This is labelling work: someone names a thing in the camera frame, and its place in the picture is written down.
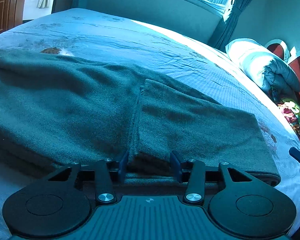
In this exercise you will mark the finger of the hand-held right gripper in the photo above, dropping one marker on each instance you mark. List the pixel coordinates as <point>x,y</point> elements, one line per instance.
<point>298,155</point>

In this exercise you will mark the folded white duvet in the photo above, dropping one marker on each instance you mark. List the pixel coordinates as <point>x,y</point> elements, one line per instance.
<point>255,62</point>

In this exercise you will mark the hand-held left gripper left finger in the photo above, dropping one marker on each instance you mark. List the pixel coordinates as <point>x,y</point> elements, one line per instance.
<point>123,163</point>

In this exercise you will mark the colourful printed pillow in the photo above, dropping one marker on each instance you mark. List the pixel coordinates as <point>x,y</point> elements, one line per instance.
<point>293,112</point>

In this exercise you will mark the grey-green towel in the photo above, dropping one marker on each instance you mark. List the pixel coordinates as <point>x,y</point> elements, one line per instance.
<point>90,105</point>

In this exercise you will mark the bed with floral sheet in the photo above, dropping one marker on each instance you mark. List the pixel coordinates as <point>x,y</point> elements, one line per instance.
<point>140,37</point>

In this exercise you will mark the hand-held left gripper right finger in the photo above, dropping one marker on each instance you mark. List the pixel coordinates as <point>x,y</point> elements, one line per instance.
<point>176,163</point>

